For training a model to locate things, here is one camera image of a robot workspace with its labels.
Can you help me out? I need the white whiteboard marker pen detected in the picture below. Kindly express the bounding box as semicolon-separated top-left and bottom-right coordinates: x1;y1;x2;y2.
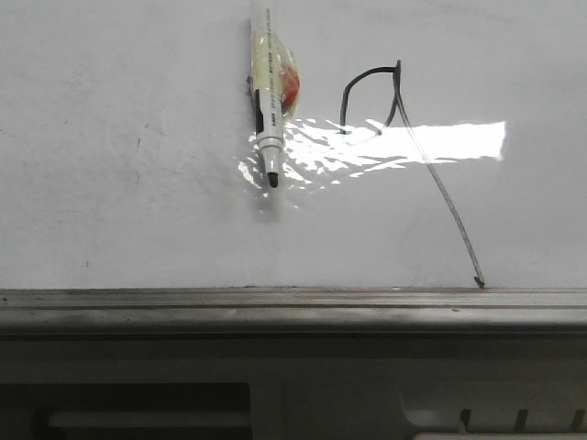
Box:
250;1;284;188

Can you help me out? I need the grey metal whiteboard frame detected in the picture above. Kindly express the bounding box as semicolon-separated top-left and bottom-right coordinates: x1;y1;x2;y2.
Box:
1;287;586;338

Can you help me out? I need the grey plastic bin below board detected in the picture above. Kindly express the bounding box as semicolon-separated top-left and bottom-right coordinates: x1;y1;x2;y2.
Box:
1;335;586;439

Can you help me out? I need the red magnet taped to marker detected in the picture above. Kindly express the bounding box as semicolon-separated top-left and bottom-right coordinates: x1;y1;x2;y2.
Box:
248;32;301;121

